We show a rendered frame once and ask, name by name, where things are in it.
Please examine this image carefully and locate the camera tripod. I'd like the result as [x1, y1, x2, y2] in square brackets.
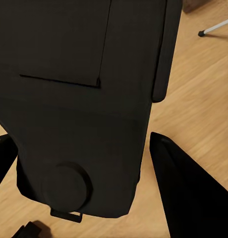
[198, 20, 228, 37]

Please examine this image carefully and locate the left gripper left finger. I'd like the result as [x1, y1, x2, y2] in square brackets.
[0, 134, 18, 183]

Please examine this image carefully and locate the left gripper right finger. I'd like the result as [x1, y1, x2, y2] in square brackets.
[150, 132, 228, 238]

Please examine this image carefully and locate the digital camera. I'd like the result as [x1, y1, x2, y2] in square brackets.
[0, 0, 183, 223]

